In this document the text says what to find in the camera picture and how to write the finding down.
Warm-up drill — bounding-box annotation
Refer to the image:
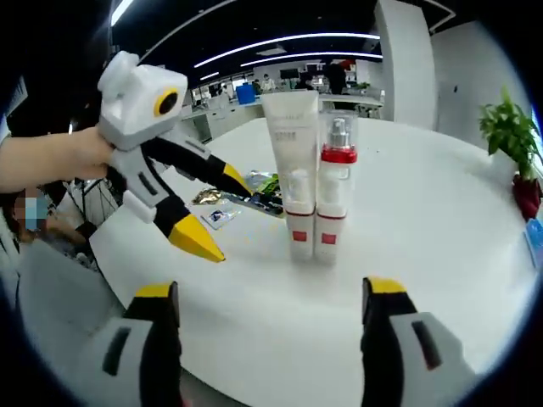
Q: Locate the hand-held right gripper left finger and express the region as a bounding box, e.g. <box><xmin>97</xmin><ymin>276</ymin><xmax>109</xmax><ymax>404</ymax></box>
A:
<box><xmin>78</xmin><ymin>279</ymin><xmax>183</xmax><ymax>407</ymax></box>

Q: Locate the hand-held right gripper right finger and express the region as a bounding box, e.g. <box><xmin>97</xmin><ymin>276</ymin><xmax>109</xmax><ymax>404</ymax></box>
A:
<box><xmin>360</xmin><ymin>276</ymin><xmax>476</xmax><ymax>407</ymax></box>

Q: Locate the gold foil skincare sachet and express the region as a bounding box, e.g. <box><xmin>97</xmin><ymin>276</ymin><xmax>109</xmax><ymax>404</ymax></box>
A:
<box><xmin>189</xmin><ymin>187</ymin><xmax>225</xmax><ymax>205</ymax></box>

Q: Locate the white skincare sachet blue logo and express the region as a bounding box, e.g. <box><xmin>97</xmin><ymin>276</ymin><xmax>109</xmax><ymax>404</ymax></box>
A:
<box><xmin>200</xmin><ymin>199</ymin><xmax>239</xmax><ymax>231</ymax></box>

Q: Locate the green black skincare mask sachet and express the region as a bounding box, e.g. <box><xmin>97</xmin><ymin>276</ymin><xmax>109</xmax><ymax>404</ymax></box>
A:
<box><xmin>244</xmin><ymin>168</ymin><xmax>284</xmax><ymax>218</ymax></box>

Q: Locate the white skincare tube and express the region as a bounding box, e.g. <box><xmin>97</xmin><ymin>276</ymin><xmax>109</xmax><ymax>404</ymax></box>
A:
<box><xmin>260</xmin><ymin>90</ymin><xmax>321</xmax><ymax>211</ymax></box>

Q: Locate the red-collared pump skincare bottle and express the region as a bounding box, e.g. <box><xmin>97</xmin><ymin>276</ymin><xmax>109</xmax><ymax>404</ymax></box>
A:
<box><xmin>317</xmin><ymin>107</ymin><xmax>361</xmax><ymax>217</ymax></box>

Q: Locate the person's left hand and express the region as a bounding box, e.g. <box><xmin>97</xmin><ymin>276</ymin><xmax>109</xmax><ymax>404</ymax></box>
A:
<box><xmin>66</xmin><ymin>125</ymin><xmax>117</xmax><ymax>182</ymax></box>

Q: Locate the white office counter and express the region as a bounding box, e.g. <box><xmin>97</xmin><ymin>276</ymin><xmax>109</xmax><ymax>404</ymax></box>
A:
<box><xmin>186</xmin><ymin>88</ymin><xmax>385</xmax><ymax>143</ymax></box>

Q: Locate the blue bin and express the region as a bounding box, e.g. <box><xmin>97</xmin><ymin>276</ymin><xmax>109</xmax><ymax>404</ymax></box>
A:
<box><xmin>235</xmin><ymin>83</ymin><xmax>257</xmax><ymax>105</ymax></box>

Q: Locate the short ceiling light strip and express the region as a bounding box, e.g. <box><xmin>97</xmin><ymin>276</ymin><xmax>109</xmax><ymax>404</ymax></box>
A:
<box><xmin>110</xmin><ymin>0</ymin><xmax>137</xmax><ymax>27</ymax></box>

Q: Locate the long ceiling light strip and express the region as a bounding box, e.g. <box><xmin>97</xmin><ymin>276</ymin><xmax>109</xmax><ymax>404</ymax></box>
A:
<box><xmin>193</xmin><ymin>32</ymin><xmax>382</xmax><ymax>69</ymax></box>
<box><xmin>240</xmin><ymin>52</ymin><xmax>383</xmax><ymax>68</ymax></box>

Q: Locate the blue tissue pack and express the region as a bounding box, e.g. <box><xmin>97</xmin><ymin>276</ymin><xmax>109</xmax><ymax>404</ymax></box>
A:
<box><xmin>522</xmin><ymin>216</ymin><xmax>543</xmax><ymax>269</ymax></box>

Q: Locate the red plant pot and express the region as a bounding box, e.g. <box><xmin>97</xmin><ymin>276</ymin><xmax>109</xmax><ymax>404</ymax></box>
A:
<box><xmin>512</xmin><ymin>172</ymin><xmax>543</xmax><ymax>223</ymax></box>

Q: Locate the green potted plant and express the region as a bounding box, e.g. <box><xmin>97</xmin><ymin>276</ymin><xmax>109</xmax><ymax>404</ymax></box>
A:
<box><xmin>478</xmin><ymin>86</ymin><xmax>543</xmax><ymax>181</ymax></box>

